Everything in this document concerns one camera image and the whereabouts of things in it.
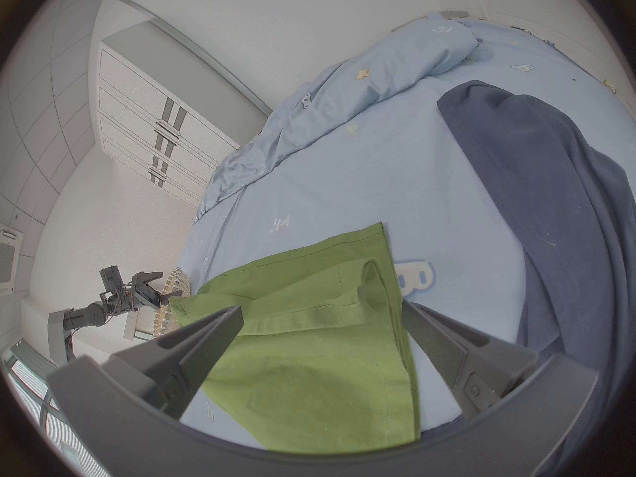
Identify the ceiling air conditioner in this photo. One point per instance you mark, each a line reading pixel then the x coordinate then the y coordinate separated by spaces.
pixel 10 261

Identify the bed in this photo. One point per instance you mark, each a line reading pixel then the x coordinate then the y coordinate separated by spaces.
pixel 348 167

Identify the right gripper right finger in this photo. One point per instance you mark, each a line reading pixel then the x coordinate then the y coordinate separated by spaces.
pixel 462 360

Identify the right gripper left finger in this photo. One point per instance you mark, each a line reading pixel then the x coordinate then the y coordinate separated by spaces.
pixel 184 355

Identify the white wardrobe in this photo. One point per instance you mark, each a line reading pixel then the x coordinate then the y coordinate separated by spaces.
pixel 139 102

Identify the green shorts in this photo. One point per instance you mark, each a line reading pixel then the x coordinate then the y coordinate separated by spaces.
pixel 308 355

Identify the grey bedside table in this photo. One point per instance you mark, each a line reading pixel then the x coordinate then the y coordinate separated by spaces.
pixel 454 15

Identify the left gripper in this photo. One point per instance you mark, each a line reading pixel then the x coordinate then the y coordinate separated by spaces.
pixel 141 300

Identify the round woven basket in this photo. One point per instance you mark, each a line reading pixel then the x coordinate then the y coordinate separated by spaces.
pixel 174 286

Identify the pale blue quilt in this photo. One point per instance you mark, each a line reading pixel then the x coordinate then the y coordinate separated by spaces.
pixel 348 92

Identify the dark blue garment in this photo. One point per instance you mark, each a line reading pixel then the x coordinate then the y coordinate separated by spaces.
pixel 546 192

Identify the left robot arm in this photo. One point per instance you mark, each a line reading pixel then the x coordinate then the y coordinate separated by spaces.
pixel 94 313

